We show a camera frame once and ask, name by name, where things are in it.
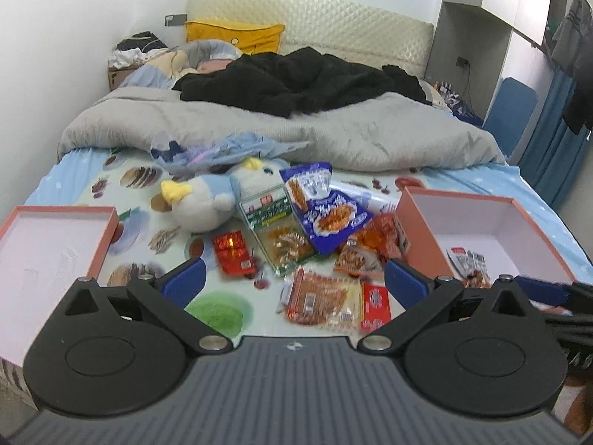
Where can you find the blue chair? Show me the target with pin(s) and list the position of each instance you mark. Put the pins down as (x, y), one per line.
(507, 111)

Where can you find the light blue printed plastic bag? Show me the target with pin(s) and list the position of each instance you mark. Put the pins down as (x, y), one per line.
(222, 153)

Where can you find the yellow pillow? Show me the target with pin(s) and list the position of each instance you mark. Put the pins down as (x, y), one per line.
(231, 35)

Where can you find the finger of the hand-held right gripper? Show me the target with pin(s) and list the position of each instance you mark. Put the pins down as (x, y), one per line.
(542, 288)

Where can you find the dark grey hanging garment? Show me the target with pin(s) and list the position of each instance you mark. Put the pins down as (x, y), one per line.
(572, 32)

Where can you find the blue white plush toy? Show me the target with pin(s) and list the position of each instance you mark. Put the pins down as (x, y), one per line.
(204, 204)

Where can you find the small red snack packet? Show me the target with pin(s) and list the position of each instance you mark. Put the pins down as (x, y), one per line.
(234, 252)

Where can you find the black wall outlet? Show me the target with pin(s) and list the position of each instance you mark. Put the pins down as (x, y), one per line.
(462, 61)

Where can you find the pile of clothes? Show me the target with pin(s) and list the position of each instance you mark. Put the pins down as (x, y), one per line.
(136, 48)

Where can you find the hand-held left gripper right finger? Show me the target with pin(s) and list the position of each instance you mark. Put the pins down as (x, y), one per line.
(404, 283)

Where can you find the green-labelled clear snack packet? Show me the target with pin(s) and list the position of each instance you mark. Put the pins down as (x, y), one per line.
(273, 222)

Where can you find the red spicy snack packet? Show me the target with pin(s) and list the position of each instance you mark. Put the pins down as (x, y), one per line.
(382, 236)

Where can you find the grey duvet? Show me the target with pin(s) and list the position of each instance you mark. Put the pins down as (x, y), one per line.
(370, 125)

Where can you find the silver snack packet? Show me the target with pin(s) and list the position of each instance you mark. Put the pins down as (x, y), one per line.
(468, 264)

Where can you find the blue curtain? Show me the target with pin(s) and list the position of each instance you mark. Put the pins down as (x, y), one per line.
(556, 148)

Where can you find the pink cardboard box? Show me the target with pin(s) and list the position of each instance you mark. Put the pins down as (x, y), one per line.
(472, 222)

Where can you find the pink box lid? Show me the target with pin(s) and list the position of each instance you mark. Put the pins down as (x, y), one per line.
(41, 250)

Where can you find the white printed tube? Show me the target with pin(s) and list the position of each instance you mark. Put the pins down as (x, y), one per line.
(370, 201)

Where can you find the bedside clutter of bottles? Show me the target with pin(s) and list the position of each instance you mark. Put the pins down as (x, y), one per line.
(456, 102)

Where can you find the black blanket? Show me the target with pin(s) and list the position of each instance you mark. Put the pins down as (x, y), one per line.
(287, 79)

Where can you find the brown cardboard box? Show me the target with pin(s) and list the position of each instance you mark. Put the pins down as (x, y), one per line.
(118, 79)

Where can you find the small black garment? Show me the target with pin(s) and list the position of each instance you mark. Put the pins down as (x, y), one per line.
(403, 81)

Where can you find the grey built-in cabinet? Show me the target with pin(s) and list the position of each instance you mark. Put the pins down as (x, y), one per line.
(486, 9)

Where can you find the blue snack bag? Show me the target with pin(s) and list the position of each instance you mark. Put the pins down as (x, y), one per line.
(329, 218)

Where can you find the orange brown snack packet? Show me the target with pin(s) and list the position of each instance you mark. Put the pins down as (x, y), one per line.
(354, 257)

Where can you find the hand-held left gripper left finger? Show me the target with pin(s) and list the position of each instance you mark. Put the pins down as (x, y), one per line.
(185, 280)

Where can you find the clear orange strip snack packet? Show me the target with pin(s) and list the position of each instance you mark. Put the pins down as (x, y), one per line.
(324, 299)

